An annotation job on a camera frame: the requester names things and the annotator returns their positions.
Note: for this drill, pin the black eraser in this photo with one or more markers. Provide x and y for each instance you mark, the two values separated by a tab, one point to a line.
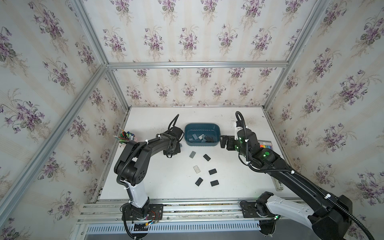
213	171
209	139
214	183
206	157
199	182

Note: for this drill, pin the aluminium frame horizontal rail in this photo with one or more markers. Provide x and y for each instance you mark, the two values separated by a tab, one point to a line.
195	65

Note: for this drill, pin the teal plastic storage box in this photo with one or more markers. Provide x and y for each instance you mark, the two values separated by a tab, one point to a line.
202	130

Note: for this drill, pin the grey eraser centre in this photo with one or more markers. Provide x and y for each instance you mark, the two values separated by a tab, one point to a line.
192	154

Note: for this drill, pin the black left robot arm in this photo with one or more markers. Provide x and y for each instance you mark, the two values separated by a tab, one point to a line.
132	166

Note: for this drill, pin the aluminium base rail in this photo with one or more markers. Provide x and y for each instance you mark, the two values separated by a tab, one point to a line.
173	217

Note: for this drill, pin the coloured highlighter pack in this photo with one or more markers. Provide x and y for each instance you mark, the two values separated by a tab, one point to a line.
266	144

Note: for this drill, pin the pink pen cup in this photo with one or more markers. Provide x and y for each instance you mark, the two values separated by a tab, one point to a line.
124	137

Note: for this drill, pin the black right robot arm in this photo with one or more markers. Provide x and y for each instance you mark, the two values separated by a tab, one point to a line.
329	216

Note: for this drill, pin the white eraser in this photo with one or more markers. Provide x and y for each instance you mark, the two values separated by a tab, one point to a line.
197	169

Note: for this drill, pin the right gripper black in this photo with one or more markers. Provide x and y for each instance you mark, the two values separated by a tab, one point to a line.
230	138

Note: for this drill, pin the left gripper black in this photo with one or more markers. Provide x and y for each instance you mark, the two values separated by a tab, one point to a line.
178	150

